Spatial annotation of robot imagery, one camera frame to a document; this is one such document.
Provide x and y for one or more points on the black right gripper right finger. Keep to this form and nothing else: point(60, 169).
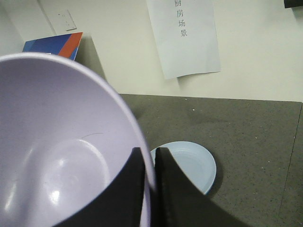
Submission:
point(181, 204)

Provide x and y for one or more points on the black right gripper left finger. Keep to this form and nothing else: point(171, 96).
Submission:
point(120, 204)

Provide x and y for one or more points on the lilac plastic bowl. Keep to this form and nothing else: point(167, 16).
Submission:
point(65, 134)

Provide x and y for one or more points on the light blue plastic plate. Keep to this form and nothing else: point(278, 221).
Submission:
point(195, 169)

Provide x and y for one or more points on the blue and red box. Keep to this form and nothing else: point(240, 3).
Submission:
point(62, 45)

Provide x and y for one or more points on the white paper wall sign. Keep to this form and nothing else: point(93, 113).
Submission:
point(185, 36)

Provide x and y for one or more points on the white wall socket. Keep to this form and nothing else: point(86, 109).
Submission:
point(64, 21)

